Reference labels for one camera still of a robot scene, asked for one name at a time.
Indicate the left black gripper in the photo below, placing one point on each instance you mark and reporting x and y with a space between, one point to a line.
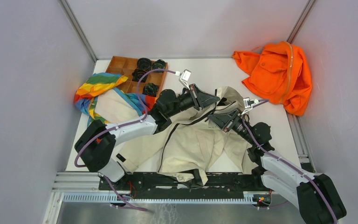
200 99

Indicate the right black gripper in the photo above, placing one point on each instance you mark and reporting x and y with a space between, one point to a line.
224 121

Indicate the beige zip jacket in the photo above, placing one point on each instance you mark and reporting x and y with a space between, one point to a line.
189 146

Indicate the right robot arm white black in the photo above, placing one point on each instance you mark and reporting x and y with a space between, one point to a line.
313 194

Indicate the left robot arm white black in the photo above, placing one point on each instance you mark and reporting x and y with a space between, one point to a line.
96 144

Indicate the orange jacket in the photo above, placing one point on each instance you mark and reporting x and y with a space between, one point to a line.
280 74

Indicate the black rolled sock near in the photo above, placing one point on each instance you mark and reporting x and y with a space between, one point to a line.
150 89

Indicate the black rolled sock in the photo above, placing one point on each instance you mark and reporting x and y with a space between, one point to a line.
158 66
137 74
150 89
144 64

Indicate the black rolled sock far right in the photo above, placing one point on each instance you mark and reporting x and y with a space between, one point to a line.
158 66

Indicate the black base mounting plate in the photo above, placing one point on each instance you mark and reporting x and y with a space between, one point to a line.
150 185

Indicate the black rolled sock far left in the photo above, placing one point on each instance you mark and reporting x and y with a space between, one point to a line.
144 64

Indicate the black rolled sock middle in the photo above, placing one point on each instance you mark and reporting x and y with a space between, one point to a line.
137 74

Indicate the brown wooden compartment tray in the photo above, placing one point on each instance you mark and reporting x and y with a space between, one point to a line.
125 66

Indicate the rainbow striped garment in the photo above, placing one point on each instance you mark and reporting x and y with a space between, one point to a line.
101 99

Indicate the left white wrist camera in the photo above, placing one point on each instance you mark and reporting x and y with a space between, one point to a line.
184 77

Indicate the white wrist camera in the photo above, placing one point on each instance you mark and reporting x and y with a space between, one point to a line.
249 104
184 77

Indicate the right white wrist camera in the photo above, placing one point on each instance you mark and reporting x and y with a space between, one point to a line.
249 104

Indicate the aluminium frame rail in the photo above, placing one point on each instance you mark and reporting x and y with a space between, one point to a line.
93 188

